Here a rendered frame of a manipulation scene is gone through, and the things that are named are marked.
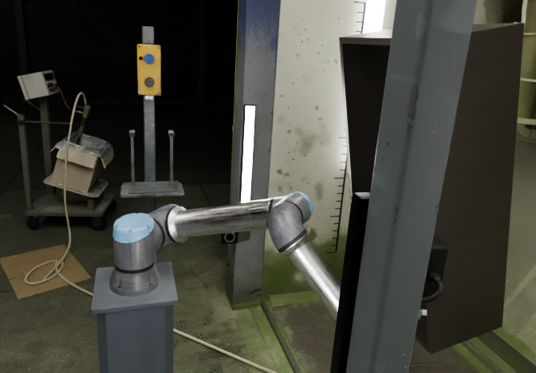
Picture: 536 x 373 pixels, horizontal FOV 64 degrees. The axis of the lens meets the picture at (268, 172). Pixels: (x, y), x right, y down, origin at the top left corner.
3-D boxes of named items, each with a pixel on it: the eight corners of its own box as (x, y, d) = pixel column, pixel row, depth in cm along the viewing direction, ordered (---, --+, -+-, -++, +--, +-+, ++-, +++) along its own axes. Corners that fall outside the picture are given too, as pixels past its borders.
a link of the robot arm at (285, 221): (273, 205, 135) (408, 383, 130) (288, 194, 146) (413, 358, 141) (249, 224, 141) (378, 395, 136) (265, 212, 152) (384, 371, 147)
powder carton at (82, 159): (61, 164, 390) (72, 123, 382) (108, 179, 400) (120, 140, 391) (38, 182, 340) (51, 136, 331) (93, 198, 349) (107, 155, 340)
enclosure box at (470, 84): (413, 258, 232) (409, 25, 191) (502, 327, 178) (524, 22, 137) (355, 276, 224) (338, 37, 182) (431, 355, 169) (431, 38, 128)
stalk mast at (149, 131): (156, 295, 277) (153, 27, 231) (156, 300, 271) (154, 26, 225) (147, 296, 275) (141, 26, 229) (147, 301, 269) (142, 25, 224)
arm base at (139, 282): (108, 299, 160) (108, 275, 157) (110, 273, 177) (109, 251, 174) (161, 293, 166) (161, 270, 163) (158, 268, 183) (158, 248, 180)
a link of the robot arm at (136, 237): (104, 264, 165) (103, 221, 160) (135, 246, 180) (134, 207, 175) (136, 274, 159) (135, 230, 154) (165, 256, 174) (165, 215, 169)
